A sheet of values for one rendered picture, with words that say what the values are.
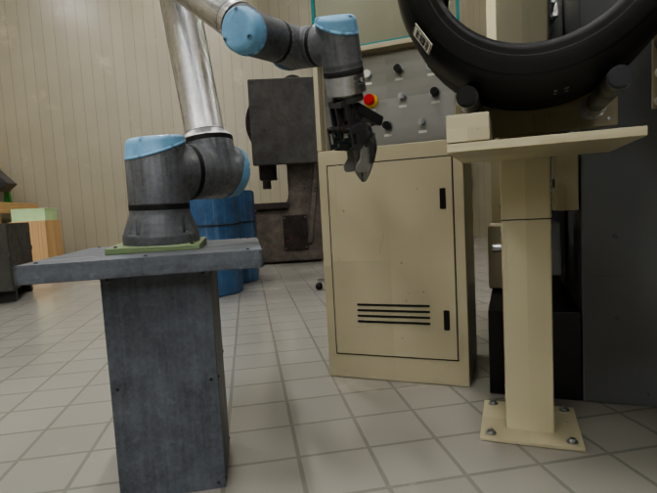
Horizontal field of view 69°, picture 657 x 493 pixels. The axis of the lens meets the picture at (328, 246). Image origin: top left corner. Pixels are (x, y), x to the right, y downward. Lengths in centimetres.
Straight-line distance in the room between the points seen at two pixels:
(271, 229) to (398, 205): 429
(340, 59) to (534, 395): 105
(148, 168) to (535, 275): 106
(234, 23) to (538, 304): 106
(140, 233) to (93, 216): 909
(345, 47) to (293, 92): 478
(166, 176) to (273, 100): 467
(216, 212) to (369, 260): 229
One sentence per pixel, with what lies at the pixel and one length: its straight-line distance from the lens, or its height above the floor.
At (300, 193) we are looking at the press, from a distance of 598.
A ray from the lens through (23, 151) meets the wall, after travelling 1077.
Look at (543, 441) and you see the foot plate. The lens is 154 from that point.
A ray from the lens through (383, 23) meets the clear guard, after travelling 195.
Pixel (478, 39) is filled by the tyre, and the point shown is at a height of 100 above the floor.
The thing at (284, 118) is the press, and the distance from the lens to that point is 581.
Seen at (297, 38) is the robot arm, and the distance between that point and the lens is 115.
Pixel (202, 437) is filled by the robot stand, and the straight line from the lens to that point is 131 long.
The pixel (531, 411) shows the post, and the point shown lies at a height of 7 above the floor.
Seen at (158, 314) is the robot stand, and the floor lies 45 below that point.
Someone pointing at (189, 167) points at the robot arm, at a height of 80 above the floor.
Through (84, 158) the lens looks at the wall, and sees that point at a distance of 1040.
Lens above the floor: 69
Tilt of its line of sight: 5 degrees down
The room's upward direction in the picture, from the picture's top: 3 degrees counter-clockwise
